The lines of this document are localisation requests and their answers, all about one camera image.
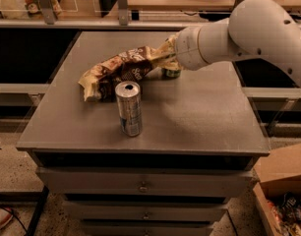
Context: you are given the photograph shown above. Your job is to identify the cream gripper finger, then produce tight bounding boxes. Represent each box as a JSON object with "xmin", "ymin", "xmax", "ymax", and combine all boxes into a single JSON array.
[
  {"xmin": 157, "ymin": 55, "xmax": 182, "ymax": 71},
  {"xmin": 159, "ymin": 34, "xmax": 178, "ymax": 54}
]

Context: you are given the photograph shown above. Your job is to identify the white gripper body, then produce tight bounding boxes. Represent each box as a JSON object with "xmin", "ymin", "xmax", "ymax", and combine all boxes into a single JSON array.
[{"xmin": 175, "ymin": 27, "xmax": 208, "ymax": 71}]

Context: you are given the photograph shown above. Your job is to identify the brown chip bag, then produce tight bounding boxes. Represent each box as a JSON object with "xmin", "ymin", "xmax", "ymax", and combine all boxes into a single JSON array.
[{"xmin": 78, "ymin": 44, "xmax": 178, "ymax": 103}]

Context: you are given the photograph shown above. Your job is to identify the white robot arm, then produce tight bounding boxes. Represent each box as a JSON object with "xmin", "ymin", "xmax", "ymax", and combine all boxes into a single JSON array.
[{"xmin": 158, "ymin": 0, "xmax": 301, "ymax": 88}]

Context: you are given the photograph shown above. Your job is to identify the green soda can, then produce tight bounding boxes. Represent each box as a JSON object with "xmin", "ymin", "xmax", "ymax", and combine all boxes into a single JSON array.
[{"xmin": 161, "ymin": 68, "xmax": 181, "ymax": 80}]

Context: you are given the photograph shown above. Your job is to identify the silver redbull can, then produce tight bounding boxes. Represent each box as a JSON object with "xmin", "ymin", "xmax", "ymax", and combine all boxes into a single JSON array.
[{"xmin": 115, "ymin": 81, "xmax": 143, "ymax": 137}]

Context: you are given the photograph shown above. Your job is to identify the grey drawer cabinet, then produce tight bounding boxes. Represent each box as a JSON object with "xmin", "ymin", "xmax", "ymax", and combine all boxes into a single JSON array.
[{"xmin": 18, "ymin": 31, "xmax": 269, "ymax": 236}]

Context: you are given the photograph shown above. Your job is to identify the top drawer knob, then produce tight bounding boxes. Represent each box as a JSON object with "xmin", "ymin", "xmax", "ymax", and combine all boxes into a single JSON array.
[{"xmin": 138, "ymin": 182, "xmax": 149, "ymax": 193}]

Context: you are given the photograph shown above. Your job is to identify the cardboard box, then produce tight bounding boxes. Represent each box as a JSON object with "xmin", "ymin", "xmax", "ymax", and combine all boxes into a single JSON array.
[{"xmin": 253, "ymin": 144, "xmax": 301, "ymax": 236}]

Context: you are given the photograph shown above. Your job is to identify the snack bags in box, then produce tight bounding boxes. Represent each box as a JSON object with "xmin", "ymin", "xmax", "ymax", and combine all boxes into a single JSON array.
[{"xmin": 268, "ymin": 192, "xmax": 301, "ymax": 236}]

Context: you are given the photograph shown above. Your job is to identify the orange white shoe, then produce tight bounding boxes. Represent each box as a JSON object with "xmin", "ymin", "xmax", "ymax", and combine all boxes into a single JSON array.
[{"xmin": 0, "ymin": 207, "xmax": 14, "ymax": 230}]

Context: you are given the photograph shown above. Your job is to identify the middle metal rail bracket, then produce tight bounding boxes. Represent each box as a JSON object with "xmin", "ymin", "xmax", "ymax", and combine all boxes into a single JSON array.
[{"xmin": 117, "ymin": 0, "xmax": 129, "ymax": 26}]

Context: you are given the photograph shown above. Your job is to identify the left metal rail bracket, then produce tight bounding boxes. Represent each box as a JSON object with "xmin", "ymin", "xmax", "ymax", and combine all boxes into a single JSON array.
[{"xmin": 39, "ymin": 0, "xmax": 57, "ymax": 25}]

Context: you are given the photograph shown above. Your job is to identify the black floor cable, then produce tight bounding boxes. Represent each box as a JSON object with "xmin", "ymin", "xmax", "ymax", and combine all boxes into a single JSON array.
[{"xmin": 0, "ymin": 202, "xmax": 29, "ymax": 234}]

